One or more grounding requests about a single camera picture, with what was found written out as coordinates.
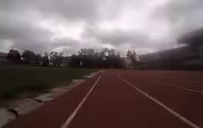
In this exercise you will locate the row of trees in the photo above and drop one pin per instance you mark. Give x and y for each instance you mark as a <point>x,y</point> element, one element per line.
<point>89,59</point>

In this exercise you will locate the grey concrete kerb strip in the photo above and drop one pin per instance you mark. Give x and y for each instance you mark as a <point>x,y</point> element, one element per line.
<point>29,104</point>

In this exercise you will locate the grandstand building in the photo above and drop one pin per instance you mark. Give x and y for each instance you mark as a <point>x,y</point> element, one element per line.
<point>185,55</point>

